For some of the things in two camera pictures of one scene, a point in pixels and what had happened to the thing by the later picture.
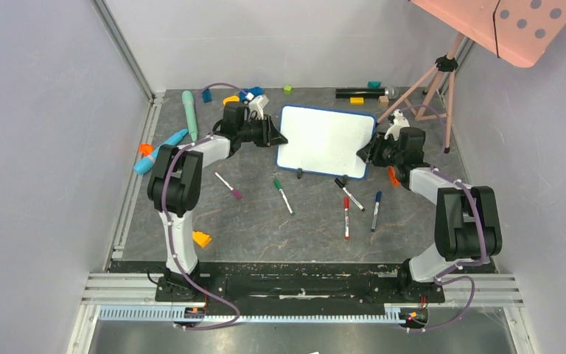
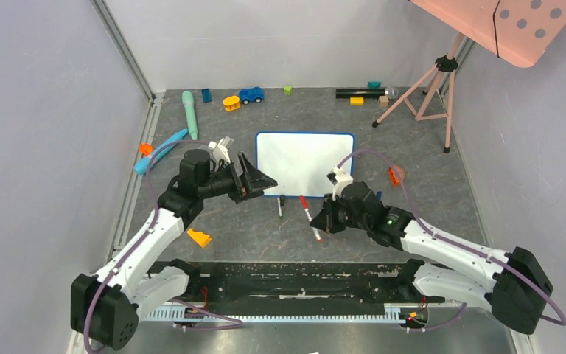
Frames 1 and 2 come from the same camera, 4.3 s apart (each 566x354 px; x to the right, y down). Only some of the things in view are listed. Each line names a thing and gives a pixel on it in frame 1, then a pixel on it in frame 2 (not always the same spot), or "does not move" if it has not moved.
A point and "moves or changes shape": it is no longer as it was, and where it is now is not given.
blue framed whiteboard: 324,141 to 299,161
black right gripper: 378,150 to 334,217
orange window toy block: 392,175 does not move
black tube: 360,93 does not move
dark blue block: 206,95 does not move
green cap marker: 284,197 to 280,209
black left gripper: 270,136 to 252,179
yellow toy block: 203,240 does not move
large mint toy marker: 187,97 does not move
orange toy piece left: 146,148 does not move
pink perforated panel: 519,32 does not move
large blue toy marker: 144,164 does not move
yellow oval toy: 231,99 does not move
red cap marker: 346,211 moves or changes shape
